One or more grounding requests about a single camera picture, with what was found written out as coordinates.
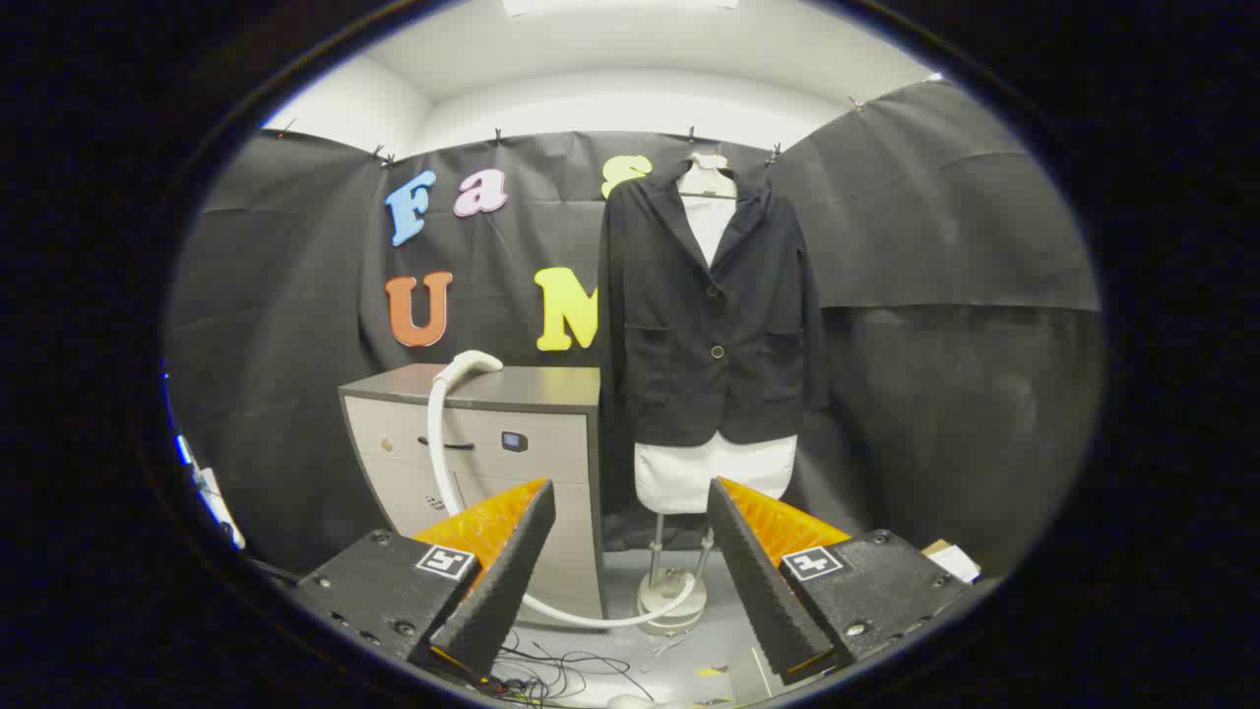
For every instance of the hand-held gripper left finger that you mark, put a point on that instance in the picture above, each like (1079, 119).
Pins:
(502, 581)

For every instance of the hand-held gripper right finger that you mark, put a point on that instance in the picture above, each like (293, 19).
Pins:
(758, 581)

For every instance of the small cardboard box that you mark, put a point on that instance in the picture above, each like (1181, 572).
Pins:
(953, 561)

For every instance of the black button jacket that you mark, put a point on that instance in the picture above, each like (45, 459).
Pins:
(689, 335)

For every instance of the white flat object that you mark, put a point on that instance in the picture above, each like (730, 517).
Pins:
(212, 497)

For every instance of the black backdrop cloth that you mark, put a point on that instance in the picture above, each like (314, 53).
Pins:
(295, 295)

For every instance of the grey drawer cabinet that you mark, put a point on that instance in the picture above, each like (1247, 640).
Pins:
(551, 443)

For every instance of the white mannequin on stand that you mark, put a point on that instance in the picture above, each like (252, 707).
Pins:
(709, 473)

